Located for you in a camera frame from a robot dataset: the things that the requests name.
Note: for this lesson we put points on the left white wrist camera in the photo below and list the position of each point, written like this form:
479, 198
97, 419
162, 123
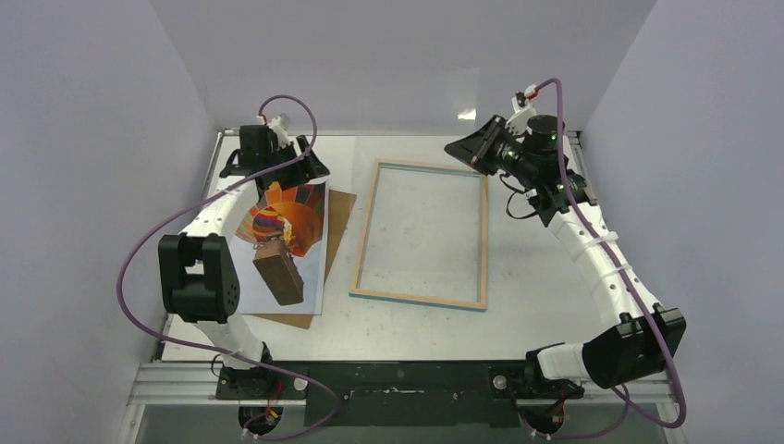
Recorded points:
280, 122

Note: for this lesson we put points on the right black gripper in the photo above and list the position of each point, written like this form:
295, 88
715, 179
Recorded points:
485, 148

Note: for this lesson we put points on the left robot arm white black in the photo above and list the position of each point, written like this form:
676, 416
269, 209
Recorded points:
199, 280

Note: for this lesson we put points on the brown cardboard backing board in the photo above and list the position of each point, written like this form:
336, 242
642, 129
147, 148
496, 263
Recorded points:
340, 208

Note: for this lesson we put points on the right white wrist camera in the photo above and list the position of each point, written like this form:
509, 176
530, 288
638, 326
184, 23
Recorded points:
523, 110

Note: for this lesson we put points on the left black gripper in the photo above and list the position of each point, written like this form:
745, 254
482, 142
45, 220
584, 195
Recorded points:
307, 168

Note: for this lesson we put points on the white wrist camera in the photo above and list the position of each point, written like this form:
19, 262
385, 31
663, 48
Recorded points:
280, 122
523, 110

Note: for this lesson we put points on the hot air balloon photo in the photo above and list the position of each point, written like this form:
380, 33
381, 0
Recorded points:
279, 251

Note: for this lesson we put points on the aluminium rail front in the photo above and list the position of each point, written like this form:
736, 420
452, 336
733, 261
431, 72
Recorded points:
195, 383

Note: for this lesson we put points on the clear glass pane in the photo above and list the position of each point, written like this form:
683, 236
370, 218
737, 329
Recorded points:
405, 118

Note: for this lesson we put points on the blue wooden picture frame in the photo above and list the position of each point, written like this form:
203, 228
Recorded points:
424, 236

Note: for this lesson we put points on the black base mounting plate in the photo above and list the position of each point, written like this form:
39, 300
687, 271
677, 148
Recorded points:
387, 394

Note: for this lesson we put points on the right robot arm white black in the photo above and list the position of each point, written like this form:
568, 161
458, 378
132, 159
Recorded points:
641, 335

